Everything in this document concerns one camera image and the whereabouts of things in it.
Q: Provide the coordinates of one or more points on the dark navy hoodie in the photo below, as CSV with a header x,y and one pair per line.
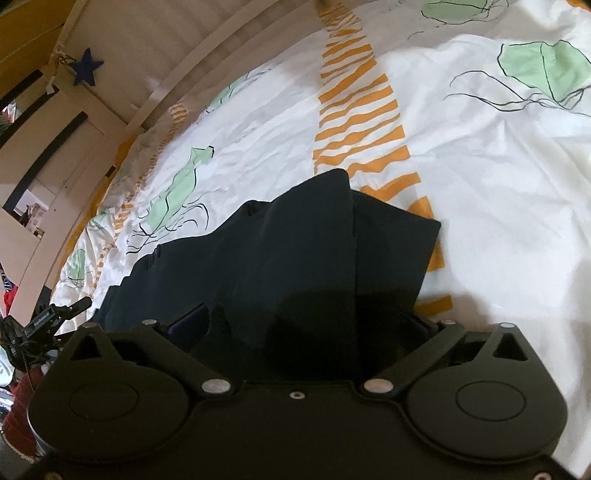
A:
x,y
286,258

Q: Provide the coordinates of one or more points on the white wooden bed frame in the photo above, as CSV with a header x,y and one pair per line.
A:
x,y
51,170

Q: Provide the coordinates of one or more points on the red cloth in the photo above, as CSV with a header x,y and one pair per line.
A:
x,y
21,410

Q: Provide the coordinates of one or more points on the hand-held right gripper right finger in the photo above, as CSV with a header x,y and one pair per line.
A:
x,y
434,337

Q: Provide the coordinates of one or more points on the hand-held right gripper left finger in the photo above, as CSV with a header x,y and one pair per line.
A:
x,y
187,323

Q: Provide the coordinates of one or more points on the white printed duvet cover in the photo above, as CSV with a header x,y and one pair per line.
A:
x,y
485,207

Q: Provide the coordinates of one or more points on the blue star decoration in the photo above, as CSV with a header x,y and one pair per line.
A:
x,y
87,69

